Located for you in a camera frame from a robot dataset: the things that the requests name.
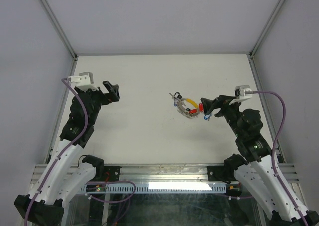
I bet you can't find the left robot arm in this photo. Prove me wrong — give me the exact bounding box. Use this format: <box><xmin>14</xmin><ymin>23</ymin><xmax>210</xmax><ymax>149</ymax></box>
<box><xmin>14</xmin><ymin>76</ymin><xmax>120</xmax><ymax>226</ymax></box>

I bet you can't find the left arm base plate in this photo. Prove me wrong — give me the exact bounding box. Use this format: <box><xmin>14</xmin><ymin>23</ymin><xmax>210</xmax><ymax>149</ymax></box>
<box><xmin>97</xmin><ymin>165</ymin><xmax>121</xmax><ymax>182</ymax></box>

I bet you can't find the aluminium frame post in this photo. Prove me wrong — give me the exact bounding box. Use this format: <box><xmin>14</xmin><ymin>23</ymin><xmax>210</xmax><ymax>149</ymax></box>
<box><xmin>249</xmin><ymin>0</ymin><xmax>287</xmax><ymax>59</ymax></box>
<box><xmin>38</xmin><ymin>0</ymin><xmax>78</xmax><ymax>60</ymax></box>

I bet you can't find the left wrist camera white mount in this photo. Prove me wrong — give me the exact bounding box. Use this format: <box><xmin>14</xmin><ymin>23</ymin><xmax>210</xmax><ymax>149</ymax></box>
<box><xmin>68</xmin><ymin>72</ymin><xmax>99</xmax><ymax>92</ymax></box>

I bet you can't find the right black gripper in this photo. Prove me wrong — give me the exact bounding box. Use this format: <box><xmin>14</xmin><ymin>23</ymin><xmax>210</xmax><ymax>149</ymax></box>
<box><xmin>200</xmin><ymin>94</ymin><xmax>243</xmax><ymax>139</ymax></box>

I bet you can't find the large keyring with yellow grip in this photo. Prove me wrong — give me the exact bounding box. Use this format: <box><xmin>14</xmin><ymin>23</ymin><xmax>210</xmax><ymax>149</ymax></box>
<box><xmin>169</xmin><ymin>92</ymin><xmax>203</xmax><ymax>119</ymax></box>

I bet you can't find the right aluminium frame post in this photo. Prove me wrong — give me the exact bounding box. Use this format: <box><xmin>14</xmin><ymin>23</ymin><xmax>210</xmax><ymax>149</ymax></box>
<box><xmin>249</xmin><ymin>0</ymin><xmax>287</xmax><ymax>59</ymax></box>

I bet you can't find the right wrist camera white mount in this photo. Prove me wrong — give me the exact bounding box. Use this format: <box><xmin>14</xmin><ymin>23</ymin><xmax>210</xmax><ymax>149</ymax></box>
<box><xmin>229</xmin><ymin>85</ymin><xmax>253</xmax><ymax>105</ymax></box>

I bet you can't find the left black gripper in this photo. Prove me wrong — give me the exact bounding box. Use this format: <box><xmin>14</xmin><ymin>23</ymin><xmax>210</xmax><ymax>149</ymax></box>
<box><xmin>75</xmin><ymin>80</ymin><xmax>118</xmax><ymax>125</ymax></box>

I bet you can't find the aluminium mounting rail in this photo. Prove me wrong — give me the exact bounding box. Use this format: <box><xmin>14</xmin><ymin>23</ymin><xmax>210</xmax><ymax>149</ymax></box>
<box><xmin>30</xmin><ymin>163</ymin><xmax>299</xmax><ymax>184</ymax></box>

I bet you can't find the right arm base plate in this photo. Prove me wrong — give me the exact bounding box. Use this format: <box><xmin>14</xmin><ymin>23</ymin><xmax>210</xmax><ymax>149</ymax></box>
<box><xmin>207</xmin><ymin>165</ymin><xmax>237</xmax><ymax>184</ymax></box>

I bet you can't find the left aluminium frame post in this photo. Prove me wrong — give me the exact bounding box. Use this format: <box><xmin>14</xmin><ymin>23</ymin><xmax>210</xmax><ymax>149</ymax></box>
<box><xmin>38</xmin><ymin>0</ymin><xmax>78</xmax><ymax>60</ymax></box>

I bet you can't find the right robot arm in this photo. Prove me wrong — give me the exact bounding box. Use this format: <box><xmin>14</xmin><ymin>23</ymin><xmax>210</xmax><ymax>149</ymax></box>
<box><xmin>201</xmin><ymin>91</ymin><xmax>319</xmax><ymax>226</ymax></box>

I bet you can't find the slotted white cable duct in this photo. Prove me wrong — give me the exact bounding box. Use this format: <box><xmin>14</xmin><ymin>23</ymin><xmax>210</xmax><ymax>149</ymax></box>
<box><xmin>81</xmin><ymin>181</ymin><xmax>234</xmax><ymax>194</ymax></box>

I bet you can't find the key with blue tag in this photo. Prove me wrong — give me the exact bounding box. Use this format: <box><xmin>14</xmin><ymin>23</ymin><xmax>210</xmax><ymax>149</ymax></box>
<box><xmin>204</xmin><ymin>114</ymin><xmax>212</xmax><ymax>121</ymax></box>

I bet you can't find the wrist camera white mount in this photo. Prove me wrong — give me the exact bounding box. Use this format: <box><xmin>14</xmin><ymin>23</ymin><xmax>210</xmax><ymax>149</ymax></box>
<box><xmin>229</xmin><ymin>85</ymin><xmax>253</xmax><ymax>105</ymax></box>
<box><xmin>68</xmin><ymin>72</ymin><xmax>99</xmax><ymax>92</ymax></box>

